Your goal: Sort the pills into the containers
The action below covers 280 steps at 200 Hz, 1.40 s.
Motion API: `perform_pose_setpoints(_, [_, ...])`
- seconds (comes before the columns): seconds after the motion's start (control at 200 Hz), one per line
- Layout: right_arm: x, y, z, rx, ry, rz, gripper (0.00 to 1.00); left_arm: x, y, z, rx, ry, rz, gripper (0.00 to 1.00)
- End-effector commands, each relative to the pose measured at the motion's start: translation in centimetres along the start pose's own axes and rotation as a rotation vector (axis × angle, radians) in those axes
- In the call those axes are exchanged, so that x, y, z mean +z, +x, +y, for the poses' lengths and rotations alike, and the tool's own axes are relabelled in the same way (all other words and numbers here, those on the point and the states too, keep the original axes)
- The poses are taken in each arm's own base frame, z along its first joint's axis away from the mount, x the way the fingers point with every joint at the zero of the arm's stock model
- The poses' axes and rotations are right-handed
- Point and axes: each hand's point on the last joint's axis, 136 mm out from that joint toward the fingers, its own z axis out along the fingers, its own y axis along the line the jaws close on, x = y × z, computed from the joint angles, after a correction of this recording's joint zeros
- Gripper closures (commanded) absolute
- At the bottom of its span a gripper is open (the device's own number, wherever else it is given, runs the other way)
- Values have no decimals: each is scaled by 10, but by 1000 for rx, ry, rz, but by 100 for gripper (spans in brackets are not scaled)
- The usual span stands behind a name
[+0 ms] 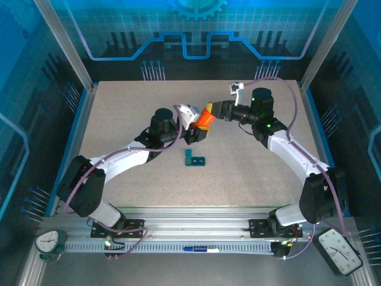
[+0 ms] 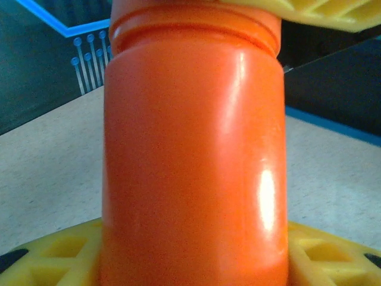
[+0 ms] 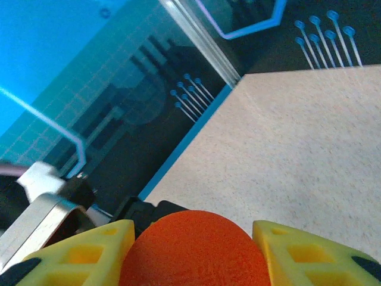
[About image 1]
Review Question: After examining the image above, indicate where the black rectangular clock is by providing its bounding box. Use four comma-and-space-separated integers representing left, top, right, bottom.
311, 226, 364, 276

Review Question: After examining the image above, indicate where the aluminium frame post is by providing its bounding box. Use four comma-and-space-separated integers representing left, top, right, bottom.
299, 0, 360, 92
33, 0, 96, 92

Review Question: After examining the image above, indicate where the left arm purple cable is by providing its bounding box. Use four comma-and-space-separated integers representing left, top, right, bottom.
64, 105, 184, 260

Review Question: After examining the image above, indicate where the aluminium side rail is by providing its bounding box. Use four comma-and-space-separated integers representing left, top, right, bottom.
298, 82, 339, 209
58, 83, 98, 209

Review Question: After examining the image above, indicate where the black connector block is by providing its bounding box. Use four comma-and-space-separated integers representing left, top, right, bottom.
272, 241, 294, 259

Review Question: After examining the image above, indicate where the slotted grey cable duct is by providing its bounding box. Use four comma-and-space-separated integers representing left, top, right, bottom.
64, 240, 275, 255

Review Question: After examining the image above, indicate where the round green alarm clock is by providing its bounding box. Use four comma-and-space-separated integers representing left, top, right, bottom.
35, 228, 68, 263

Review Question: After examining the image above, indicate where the orange pill bottle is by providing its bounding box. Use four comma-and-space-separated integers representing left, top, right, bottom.
193, 108, 216, 129

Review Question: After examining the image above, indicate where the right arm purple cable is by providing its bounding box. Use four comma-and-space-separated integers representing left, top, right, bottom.
244, 76, 348, 260

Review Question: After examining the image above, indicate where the blue table edge strip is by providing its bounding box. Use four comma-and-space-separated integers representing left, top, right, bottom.
44, 88, 90, 217
305, 88, 352, 217

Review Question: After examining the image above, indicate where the aluminium base beam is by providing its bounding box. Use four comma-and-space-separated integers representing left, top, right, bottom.
40, 206, 357, 241

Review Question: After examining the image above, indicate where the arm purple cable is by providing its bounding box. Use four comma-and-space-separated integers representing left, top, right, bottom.
244, 76, 348, 260
64, 105, 184, 260

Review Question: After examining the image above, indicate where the blue white marker pen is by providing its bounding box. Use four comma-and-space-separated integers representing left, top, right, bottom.
183, 245, 220, 254

